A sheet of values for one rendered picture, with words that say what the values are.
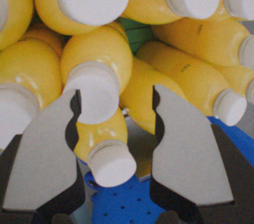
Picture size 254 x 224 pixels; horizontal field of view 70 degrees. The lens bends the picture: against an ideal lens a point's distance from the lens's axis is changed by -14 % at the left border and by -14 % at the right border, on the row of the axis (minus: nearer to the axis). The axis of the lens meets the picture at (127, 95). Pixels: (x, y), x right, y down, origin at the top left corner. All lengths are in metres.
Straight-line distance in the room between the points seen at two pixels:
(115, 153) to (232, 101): 0.14
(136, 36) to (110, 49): 0.20
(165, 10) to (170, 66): 0.13
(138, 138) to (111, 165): 0.20
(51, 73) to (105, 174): 0.09
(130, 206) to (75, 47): 0.27
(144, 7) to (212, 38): 0.11
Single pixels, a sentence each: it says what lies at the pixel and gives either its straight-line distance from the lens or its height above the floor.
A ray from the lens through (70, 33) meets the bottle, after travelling 0.16.
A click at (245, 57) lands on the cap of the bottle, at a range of 0.25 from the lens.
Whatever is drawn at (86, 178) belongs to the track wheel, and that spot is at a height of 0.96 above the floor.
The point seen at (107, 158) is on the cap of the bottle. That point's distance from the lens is 0.17.
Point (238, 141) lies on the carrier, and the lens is 0.88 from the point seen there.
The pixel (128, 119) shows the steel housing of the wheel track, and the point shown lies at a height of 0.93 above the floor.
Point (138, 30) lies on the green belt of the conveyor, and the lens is 0.37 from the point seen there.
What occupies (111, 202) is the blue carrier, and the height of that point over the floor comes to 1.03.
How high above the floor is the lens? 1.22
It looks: 53 degrees down
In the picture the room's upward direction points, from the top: 136 degrees clockwise
